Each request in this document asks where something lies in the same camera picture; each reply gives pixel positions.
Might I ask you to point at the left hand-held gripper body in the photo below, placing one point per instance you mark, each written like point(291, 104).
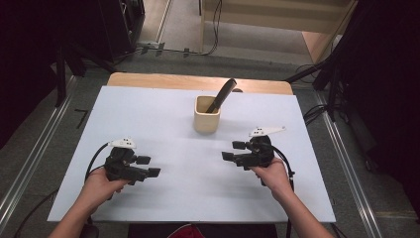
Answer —
point(119, 163)

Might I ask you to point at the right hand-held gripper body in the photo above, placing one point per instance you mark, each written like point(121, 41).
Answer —
point(261, 153)

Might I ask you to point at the beige square holder cup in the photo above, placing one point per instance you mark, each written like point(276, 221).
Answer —
point(206, 119)

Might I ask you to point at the black comb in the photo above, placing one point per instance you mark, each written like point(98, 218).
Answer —
point(220, 97)

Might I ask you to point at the person's right hand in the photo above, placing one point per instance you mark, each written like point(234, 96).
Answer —
point(274, 177)

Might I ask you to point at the person's left hand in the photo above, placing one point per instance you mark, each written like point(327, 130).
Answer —
point(100, 188)

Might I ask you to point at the white board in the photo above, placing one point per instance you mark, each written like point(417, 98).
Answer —
point(185, 185)

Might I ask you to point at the dark round table grommet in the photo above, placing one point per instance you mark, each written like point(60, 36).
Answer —
point(239, 90)

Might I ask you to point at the dark rounded object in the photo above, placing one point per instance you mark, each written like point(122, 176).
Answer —
point(89, 231)

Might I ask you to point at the person's black and red clothing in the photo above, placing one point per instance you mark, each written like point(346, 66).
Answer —
point(214, 231)

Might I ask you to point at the wooden table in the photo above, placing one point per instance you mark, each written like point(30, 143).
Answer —
point(165, 81)

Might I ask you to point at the black metal stand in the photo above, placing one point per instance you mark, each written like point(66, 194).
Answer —
point(62, 72)
point(332, 86)

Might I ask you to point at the black equipment rack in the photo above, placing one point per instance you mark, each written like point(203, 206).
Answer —
point(124, 26)

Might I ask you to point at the dark curtain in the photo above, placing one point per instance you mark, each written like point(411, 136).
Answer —
point(386, 82)
point(29, 49)

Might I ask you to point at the metal floor rail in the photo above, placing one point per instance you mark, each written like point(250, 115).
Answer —
point(164, 20)
point(31, 158)
point(350, 172)

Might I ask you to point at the light wooden frame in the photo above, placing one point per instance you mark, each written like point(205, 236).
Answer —
point(264, 13)

